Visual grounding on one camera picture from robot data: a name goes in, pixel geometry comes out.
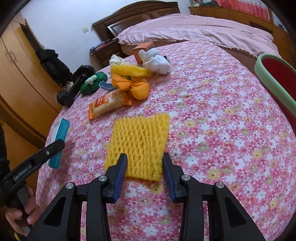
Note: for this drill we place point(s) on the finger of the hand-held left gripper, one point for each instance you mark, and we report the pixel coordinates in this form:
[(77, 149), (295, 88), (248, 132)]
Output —
[(49, 151)]

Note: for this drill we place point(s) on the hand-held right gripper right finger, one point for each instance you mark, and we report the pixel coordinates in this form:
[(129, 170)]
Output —
[(171, 183)]

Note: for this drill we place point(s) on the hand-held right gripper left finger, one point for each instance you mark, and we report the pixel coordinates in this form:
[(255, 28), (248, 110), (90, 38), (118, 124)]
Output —
[(119, 183)]

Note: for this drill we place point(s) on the yellow foam net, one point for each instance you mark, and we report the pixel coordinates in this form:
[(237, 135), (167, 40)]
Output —
[(127, 70), (138, 143)]

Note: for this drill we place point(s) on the orange snack packet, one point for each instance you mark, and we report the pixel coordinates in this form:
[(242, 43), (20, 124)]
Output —
[(106, 105)]

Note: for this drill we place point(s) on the blue plastic piece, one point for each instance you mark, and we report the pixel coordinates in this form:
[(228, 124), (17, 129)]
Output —
[(106, 87)]

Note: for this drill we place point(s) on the orange cloth bag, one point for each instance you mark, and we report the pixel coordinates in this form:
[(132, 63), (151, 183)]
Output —
[(136, 90)]

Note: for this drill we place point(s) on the red bucket with green rim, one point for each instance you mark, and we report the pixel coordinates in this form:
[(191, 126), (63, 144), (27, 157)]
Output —
[(277, 69)]

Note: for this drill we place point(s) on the person's left hand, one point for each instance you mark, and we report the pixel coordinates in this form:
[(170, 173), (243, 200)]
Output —
[(31, 210)]

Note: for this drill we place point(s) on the teal cardboard box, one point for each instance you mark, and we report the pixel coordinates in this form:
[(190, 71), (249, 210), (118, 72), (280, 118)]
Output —
[(60, 132)]

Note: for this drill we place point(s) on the black roller device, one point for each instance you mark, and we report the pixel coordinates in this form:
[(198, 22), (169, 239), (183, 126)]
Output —
[(74, 89)]

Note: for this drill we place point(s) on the pink floral bed sheet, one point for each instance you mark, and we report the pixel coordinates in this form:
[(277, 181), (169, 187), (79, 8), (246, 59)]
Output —
[(219, 127)]

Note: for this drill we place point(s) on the light wooden wardrobe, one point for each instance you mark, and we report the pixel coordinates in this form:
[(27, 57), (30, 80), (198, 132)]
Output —
[(20, 81)]

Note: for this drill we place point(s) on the green plastic toy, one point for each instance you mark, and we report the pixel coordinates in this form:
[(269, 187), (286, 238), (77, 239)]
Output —
[(98, 77)]

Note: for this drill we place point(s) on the black bag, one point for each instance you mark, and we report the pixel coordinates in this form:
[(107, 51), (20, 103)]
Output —
[(53, 62)]

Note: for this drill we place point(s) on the rolled yellow foam net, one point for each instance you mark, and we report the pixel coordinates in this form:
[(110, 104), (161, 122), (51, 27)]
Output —
[(127, 70)]

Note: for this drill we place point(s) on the dark wooden nightstand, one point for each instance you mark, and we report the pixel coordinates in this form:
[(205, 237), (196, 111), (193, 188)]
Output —
[(108, 53)]

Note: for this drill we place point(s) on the books on nightstand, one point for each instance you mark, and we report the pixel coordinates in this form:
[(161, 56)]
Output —
[(98, 45)]

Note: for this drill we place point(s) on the white socks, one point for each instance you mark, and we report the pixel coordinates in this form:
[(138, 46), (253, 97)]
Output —
[(157, 62)]

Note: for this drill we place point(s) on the orange cardboard box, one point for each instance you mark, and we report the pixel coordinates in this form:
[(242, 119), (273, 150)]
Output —
[(142, 47)]

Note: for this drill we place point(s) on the pink checkered quilt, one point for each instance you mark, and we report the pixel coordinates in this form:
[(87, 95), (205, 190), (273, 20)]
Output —
[(196, 30)]

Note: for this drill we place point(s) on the dark wooden headboard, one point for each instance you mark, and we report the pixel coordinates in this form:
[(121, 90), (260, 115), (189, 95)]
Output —
[(129, 14)]

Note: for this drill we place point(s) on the light wooden cabinet row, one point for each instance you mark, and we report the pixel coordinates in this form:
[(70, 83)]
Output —
[(231, 12)]

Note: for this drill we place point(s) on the dark clothes pile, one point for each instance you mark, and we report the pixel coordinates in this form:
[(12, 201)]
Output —
[(208, 3)]

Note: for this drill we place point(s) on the pink and white curtain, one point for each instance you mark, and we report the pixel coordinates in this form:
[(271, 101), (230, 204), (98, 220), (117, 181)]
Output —
[(242, 5)]

